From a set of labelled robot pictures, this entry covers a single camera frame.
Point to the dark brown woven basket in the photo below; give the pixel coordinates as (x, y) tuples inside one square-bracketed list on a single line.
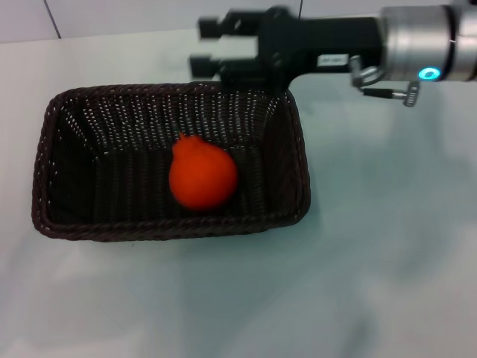
[(112, 179)]

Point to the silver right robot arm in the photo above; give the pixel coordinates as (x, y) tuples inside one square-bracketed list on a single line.
[(428, 41)]

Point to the orange toy pear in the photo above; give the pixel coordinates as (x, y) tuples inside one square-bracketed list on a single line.
[(203, 175)]

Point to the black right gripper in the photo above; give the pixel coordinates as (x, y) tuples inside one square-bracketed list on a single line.
[(313, 41)]

